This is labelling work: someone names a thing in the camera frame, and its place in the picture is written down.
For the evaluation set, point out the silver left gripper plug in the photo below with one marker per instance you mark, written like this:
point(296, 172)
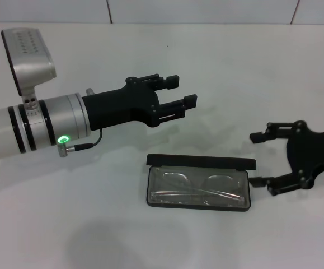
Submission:
point(90, 91)

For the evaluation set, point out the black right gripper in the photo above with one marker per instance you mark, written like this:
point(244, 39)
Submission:
point(315, 157)

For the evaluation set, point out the black glasses case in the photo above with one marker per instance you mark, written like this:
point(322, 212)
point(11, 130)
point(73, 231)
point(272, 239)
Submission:
point(201, 161)

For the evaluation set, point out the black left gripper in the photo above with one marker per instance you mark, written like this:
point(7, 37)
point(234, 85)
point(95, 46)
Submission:
point(117, 107)

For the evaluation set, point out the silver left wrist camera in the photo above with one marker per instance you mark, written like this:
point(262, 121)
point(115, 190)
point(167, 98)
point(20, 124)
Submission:
point(30, 59)

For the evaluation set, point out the clear white glasses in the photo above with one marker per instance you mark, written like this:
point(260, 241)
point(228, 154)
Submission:
point(175, 179)

